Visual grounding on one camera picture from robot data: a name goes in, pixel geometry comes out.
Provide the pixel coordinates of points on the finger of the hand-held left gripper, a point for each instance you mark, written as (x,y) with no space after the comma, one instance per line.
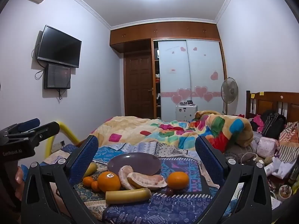
(48,129)
(30,123)

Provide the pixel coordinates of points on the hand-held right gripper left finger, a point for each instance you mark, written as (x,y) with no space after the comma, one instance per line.
(87,157)

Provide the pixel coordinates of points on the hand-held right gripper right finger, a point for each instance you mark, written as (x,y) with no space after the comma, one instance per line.
(206,158)

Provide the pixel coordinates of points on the yellow banana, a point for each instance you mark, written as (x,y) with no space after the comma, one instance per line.
(91,168)
(128,196)

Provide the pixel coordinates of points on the small tangerine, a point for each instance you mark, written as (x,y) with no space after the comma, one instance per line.
(94,186)
(88,181)

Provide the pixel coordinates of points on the large orange with sticker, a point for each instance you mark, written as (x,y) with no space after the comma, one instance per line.
(108,182)

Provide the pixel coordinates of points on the medium orange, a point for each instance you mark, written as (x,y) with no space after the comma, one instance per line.
(178,180)

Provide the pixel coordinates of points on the brown round plate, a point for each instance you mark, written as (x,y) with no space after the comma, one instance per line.
(142,164)

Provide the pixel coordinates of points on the person's left hand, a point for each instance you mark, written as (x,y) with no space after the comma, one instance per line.
(19,178)

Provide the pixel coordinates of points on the yellow plastic chair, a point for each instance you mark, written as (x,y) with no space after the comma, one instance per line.
(67,133)

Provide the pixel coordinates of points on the white box appliance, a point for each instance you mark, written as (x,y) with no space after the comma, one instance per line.
(185,112)

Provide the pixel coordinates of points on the pink patterned bag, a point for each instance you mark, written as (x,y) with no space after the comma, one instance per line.
(267,147)

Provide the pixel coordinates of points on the colourful patchwork blanket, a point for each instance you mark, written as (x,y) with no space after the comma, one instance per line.
(140,126)

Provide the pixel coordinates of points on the pink clothing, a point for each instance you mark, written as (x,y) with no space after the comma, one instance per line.
(257,121)

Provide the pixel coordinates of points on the blue patterned bedsheet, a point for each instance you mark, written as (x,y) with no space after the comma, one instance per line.
(158,210)

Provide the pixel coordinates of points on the standing electric fan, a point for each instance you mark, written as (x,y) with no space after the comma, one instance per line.
(229,89)

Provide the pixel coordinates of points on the black backpack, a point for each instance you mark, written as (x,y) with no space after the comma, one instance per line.
(274,126)

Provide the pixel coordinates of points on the wooden bed headboard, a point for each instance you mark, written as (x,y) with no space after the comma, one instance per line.
(268,102)

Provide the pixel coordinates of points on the striped bag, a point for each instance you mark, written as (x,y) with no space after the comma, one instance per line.
(289,142)

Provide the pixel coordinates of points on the wooden wardrobe with sliding doors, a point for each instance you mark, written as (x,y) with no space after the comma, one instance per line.
(186,74)

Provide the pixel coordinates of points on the brown wooden door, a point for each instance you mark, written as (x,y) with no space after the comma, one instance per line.
(137,84)

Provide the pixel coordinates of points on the small black wall monitor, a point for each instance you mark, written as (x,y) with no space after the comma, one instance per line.
(57,75)

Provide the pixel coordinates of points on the wall-mounted black television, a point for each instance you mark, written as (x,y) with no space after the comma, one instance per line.
(59,46)

